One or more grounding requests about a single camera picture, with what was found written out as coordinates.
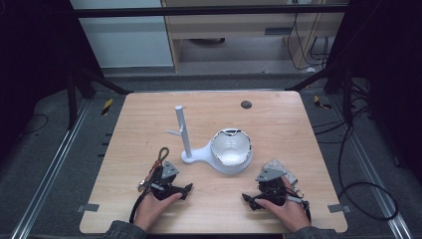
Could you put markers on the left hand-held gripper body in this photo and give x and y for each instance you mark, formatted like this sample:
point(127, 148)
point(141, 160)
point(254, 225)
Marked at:
point(166, 186)

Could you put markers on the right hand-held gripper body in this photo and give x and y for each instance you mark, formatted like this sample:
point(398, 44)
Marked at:
point(272, 187)

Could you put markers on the white stand with post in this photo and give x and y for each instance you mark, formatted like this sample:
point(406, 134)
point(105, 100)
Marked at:
point(184, 132)

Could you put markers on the white bowl with chrome rim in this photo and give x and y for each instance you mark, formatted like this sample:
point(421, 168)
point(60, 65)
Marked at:
point(231, 147)

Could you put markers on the person's left hand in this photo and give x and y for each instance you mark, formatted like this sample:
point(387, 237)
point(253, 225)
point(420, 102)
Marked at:
point(149, 210)

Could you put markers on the person's right hand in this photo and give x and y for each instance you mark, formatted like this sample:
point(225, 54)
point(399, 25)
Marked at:
point(290, 214)

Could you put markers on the yellow black striped tape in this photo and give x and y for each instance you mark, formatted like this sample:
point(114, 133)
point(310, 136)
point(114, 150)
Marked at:
point(107, 107)
point(321, 103)

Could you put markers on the black metal stand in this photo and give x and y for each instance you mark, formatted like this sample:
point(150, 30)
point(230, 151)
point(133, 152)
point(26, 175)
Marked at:
point(346, 93)
point(72, 99)

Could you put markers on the white cabinet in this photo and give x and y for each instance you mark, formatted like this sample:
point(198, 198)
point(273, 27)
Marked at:
point(122, 40)

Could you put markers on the light wooden desk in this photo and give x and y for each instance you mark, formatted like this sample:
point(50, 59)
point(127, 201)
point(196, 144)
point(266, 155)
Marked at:
point(232, 28)

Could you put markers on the black curtain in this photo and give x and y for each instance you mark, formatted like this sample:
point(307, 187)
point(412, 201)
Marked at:
point(388, 66)
point(33, 66)

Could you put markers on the grey metal table bracket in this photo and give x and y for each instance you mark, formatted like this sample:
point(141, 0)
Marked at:
point(338, 208)
point(89, 207)

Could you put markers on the aluminium floor rail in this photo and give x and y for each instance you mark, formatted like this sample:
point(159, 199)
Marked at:
point(46, 172)
point(375, 172)

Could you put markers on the black frame crossbar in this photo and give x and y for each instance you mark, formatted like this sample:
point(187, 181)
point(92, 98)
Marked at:
point(199, 10)

